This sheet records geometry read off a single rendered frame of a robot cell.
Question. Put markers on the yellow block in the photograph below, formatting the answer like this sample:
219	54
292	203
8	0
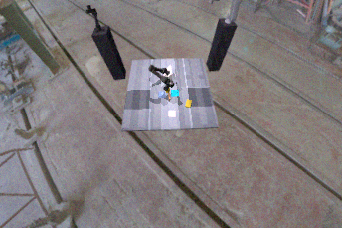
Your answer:
188	103

